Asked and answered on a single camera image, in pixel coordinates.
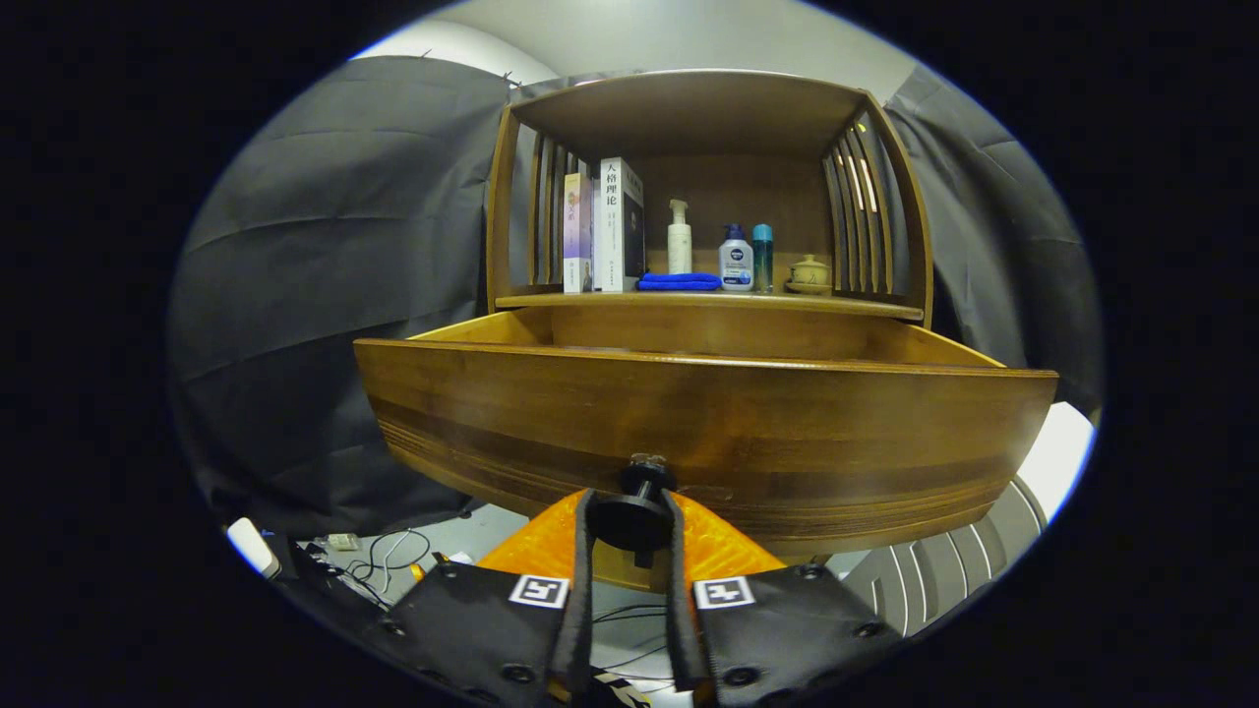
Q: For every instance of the teal glass bottle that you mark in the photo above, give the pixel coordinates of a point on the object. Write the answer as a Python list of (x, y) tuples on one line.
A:
[(762, 256)]

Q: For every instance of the blue folded cloth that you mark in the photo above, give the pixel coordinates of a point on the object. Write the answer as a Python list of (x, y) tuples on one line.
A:
[(679, 282)]

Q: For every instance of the pink book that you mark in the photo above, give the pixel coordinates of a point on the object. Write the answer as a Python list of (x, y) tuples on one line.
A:
[(576, 236)]

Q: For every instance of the white book with portrait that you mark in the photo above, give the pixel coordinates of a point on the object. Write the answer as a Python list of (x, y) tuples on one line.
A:
[(612, 236)]

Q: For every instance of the white table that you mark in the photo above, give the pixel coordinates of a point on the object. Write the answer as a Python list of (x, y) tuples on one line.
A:
[(1062, 462)]

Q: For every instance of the white power adapter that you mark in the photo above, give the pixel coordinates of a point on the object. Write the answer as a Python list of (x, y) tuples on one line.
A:
[(343, 542)]

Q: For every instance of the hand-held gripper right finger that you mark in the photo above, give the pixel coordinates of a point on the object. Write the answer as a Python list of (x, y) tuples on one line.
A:
[(677, 610)]

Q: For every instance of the grey bottle with blue pump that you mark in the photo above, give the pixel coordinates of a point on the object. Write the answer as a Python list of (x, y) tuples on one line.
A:
[(736, 265)]

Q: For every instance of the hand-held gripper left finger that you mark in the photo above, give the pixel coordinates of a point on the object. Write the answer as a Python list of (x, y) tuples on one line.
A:
[(584, 590)]

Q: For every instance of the yellow lidded tea cup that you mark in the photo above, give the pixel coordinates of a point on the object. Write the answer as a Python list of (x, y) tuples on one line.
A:
[(809, 273)]

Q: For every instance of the wooden cabinet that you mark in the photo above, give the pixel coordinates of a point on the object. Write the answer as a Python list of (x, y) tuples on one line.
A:
[(689, 108)]

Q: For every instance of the white pump bottle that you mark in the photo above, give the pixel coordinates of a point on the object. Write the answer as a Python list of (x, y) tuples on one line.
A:
[(680, 246)]

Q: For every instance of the white slatted panel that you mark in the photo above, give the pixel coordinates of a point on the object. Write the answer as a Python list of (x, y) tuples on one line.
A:
[(934, 580)]

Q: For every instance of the wooden drawer with black knob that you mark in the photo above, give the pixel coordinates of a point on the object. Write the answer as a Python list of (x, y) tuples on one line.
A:
[(689, 423)]

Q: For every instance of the small white device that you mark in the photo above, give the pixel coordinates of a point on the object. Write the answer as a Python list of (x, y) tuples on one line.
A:
[(251, 544)]

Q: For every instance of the wooden countertop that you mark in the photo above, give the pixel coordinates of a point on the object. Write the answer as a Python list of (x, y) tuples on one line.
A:
[(787, 301)]

